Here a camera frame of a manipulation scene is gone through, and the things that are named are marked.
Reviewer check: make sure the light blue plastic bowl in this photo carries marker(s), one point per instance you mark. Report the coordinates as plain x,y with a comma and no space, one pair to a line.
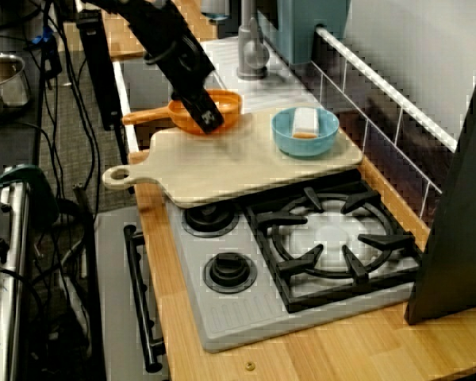
301,147

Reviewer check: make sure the black stove knob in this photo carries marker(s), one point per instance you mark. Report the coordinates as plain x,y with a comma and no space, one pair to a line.
210,223
228,270

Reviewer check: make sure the grey toy faucet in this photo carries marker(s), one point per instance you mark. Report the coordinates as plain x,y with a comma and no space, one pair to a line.
250,51

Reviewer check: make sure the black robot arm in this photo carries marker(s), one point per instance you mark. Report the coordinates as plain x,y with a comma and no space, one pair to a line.
150,24

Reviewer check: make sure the metal pot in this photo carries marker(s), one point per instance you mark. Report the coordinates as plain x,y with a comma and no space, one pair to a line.
4,87

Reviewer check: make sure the black angled side panel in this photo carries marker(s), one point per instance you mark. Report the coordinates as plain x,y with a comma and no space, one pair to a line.
460,238

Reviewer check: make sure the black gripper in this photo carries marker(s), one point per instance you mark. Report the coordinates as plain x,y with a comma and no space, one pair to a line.
190,71

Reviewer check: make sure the white toy sink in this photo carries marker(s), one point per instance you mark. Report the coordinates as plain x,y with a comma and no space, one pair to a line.
262,93

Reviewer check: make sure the white toy oven door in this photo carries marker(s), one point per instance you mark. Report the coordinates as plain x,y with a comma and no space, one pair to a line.
115,297

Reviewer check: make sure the aluminium frame rail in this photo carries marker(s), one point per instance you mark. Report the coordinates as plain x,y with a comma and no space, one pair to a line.
8,278

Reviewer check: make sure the black upright bar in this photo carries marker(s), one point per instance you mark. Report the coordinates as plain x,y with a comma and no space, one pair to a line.
97,67

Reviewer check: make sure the orange toy frying pan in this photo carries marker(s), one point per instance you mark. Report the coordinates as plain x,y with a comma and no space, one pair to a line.
226,105

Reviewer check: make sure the teal appliance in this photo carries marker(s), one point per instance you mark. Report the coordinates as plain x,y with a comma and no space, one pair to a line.
301,31

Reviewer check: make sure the dark tiled backsplash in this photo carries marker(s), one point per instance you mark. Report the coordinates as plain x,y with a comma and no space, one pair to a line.
381,131

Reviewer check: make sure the green clamp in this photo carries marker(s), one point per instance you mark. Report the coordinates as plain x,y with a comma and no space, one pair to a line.
24,174

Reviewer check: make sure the brass countertop screw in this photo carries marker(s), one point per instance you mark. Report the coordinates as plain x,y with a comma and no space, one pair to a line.
249,365

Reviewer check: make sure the grey toy stove top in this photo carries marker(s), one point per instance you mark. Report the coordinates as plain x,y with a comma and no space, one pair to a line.
238,317

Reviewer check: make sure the white block with orange layer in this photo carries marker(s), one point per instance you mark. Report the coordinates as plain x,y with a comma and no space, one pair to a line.
305,121

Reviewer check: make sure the black burner grate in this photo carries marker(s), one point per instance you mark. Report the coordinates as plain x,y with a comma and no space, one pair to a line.
381,240

